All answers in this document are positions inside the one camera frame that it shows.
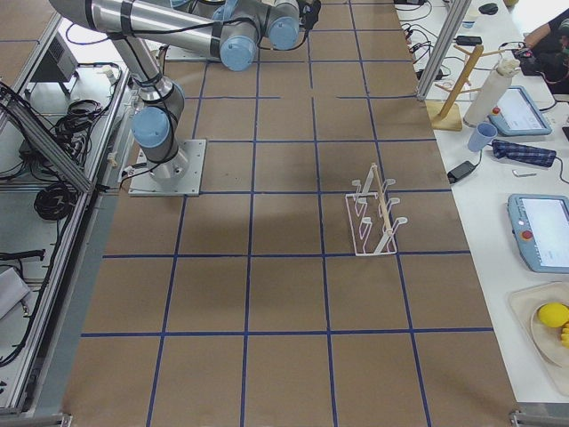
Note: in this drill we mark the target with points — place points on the white wire cup rack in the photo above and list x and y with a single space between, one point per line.
373 230

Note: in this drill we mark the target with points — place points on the aluminium frame post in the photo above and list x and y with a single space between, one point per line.
457 12

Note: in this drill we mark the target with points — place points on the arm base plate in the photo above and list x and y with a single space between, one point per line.
181 176

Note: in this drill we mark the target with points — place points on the wooden mug tree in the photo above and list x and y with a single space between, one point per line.
446 116

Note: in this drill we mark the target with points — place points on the white water bottle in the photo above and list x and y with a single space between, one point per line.
495 85

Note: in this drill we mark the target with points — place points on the cream tray on desk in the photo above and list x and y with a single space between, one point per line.
546 340

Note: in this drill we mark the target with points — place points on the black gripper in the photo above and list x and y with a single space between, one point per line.
312 9

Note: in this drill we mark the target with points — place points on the yellow lemon toy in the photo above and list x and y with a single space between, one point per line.
553 314

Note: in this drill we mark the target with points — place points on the blue teach pendant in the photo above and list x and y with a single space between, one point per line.
540 228
517 115

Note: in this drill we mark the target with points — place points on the blue cup on desk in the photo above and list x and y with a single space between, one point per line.
482 135

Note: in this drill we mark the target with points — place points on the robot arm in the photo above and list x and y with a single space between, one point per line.
218 10
227 31

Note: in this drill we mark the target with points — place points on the dark blue folded cloth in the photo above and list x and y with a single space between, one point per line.
523 153

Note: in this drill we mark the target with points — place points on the black power adapter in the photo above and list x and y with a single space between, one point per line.
460 172

